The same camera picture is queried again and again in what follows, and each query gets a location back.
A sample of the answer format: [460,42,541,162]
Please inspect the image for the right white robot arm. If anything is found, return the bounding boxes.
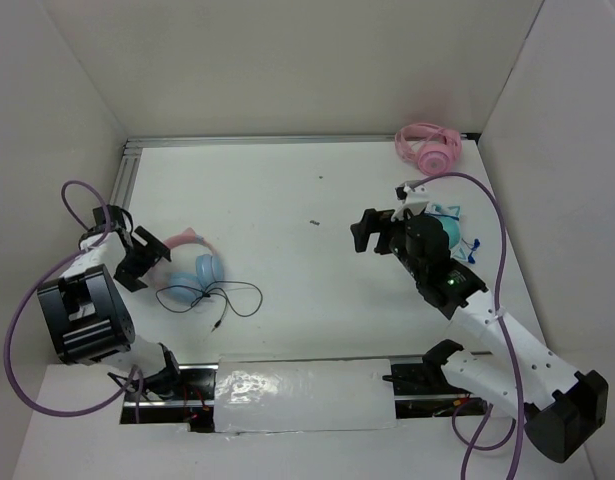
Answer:
[350,209,608,463]

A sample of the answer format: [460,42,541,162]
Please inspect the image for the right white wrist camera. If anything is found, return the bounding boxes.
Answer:
[391,182,429,222]

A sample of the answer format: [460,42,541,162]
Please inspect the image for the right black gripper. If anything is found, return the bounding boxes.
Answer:
[350,206,425,279]

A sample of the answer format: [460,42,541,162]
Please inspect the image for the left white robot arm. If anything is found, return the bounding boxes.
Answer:
[37,205,185,401]

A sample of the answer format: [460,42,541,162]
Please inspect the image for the white taped cover sheet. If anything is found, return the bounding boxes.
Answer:
[213,359,397,434]

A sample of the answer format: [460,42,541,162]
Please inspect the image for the pink blue cat-ear headphones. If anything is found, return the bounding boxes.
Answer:
[153,227,225,305]

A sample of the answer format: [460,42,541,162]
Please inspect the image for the teal cat-ear headphones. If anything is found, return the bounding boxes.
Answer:
[426,202,481,265]

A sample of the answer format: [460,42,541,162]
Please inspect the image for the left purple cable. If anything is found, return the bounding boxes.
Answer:
[4,180,146,426]

